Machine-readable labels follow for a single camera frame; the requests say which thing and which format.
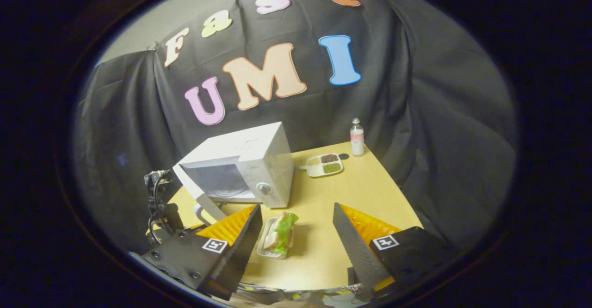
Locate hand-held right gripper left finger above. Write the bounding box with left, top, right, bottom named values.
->
left=141, top=205, right=263, bottom=301

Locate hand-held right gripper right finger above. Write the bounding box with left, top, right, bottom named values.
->
left=333, top=203, right=458, bottom=299

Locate lettuce sandwich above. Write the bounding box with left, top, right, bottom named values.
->
left=265, top=212, right=299, bottom=255

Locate white microwave oven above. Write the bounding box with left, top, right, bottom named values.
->
left=173, top=122, right=295, bottom=228

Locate white plastic food tray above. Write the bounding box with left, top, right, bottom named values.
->
left=257, top=216, right=296, bottom=259

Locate white divided dish with grains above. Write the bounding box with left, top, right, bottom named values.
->
left=300, top=153, right=344, bottom=178

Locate clear bottle with pink label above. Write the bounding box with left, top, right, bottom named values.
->
left=350, top=118, right=365, bottom=156

